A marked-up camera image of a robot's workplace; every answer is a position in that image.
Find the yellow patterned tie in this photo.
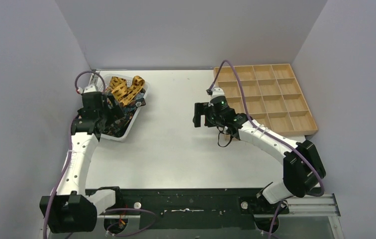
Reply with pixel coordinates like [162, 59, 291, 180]
[108, 76, 145, 106]

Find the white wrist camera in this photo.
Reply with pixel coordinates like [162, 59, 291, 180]
[76, 84, 100, 95]
[206, 87, 225, 101]

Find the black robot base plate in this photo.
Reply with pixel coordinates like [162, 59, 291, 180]
[105, 188, 289, 230]

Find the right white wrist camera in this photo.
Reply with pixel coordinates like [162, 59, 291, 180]
[206, 87, 225, 101]

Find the thin black cable loop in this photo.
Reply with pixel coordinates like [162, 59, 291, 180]
[217, 126, 233, 148]

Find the wooden compartment tray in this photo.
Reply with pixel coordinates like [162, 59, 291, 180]
[213, 64, 318, 136]

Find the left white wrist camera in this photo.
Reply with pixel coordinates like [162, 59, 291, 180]
[76, 84, 100, 95]

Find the dark floral tie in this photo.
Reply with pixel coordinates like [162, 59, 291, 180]
[102, 90, 146, 137]

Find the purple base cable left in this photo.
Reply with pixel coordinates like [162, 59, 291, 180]
[100, 208, 157, 238]

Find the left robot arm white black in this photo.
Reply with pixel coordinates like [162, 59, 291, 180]
[39, 92, 123, 239]

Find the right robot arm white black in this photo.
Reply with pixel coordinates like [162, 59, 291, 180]
[193, 96, 326, 204]

